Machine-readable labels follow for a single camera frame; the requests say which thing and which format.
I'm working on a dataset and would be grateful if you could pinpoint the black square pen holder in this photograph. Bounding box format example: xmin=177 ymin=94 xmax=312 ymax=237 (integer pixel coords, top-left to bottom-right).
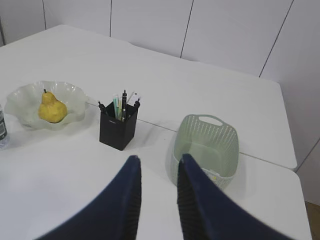
xmin=99 ymin=102 xmax=138 ymax=151

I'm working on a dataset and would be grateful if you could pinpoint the green glass wavy plate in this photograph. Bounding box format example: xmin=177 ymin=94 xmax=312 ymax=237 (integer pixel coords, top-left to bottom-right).
xmin=4 ymin=81 xmax=89 ymax=130

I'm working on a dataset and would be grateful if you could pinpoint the clear plastic water bottle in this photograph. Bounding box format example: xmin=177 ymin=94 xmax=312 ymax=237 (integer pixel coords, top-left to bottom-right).
xmin=0 ymin=106 xmax=10 ymax=150

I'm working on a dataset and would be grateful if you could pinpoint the transparent plastic ruler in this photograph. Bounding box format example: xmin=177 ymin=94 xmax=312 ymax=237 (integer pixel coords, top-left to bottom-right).
xmin=126 ymin=91 xmax=141 ymax=106

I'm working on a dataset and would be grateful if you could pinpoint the green plastic woven basket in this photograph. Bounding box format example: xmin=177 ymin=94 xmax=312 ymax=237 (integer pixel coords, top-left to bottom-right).
xmin=169 ymin=114 xmax=239 ymax=190

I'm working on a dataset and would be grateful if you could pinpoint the yellow pear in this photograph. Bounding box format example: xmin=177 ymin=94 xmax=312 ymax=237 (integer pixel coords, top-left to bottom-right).
xmin=38 ymin=89 xmax=68 ymax=124

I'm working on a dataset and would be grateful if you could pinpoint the yellow utility knife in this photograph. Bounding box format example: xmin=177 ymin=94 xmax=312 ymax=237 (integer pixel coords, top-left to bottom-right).
xmin=118 ymin=97 xmax=123 ymax=121

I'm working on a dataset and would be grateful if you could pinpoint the teal utility knife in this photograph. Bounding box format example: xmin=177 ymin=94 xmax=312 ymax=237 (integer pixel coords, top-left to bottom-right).
xmin=112 ymin=94 xmax=120 ymax=120

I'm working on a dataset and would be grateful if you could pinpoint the black pen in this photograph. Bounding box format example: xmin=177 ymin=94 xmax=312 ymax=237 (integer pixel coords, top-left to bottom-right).
xmin=98 ymin=101 xmax=108 ymax=116
xmin=121 ymin=90 xmax=127 ymax=122
xmin=134 ymin=98 xmax=141 ymax=109

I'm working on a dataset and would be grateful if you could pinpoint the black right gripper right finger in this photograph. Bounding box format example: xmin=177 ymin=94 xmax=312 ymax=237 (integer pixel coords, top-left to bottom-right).
xmin=177 ymin=153 xmax=288 ymax=240

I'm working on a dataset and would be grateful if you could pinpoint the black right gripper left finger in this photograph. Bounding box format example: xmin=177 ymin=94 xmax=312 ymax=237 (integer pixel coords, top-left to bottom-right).
xmin=40 ymin=155 xmax=142 ymax=240

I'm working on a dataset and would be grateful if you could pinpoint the yellow white wrapper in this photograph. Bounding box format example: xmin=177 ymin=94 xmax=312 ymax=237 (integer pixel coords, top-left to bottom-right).
xmin=203 ymin=168 xmax=221 ymax=182

